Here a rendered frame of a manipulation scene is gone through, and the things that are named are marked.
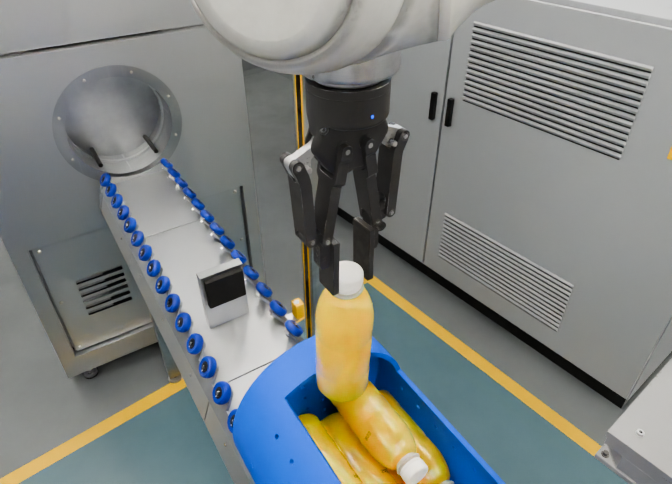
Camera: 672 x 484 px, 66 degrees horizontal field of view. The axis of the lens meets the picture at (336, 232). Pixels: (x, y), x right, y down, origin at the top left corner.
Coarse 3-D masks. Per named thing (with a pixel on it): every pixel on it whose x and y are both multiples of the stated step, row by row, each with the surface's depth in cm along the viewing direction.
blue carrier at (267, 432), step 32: (288, 352) 77; (384, 352) 82; (256, 384) 76; (288, 384) 73; (384, 384) 92; (256, 416) 74; (288, 416) 70; (320, 416) 90; (416, 416) 86; (256, 448) 73; (288, 448) 68; (448, 448) 80; (256, 480) 74; (288, 480) 67; (320, 480) 64; (480, 480) 75
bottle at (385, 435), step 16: (368, 384) 82; (368, 400) 79; (384, 400) 80; (352, 416) 79; (368, 416) 78; (384, 416) 77; (368, 432) 76; (384, 432) 75; (400, 432) 75; (368, 448) 76; (384, 448) 74; (400, 448) 74; (384, 464) 75; (400, 464) 73
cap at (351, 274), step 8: (344, 264) 59; (352, 264) 59; (344, 272) 58; (352, 272) 58; (360, 272) 58; (344, 280) 57; (352, 280) 57; (360, 280) 57; (344, 288) 57; (352, 288) 57; (360, 288) 58
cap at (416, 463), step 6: (408, 462) 73; (414, 462) 73; (420, 462) 73; (402, 468) 73; (408, 468) 73; (414, 468) 72; (420, 468) 72; (426, 468) 73; (402, 474) 73; (408, 474) 72; (414, 474) 72; (420, 474) 73; (408, 480) 72; (414, 480) 73; (420, 480) 74
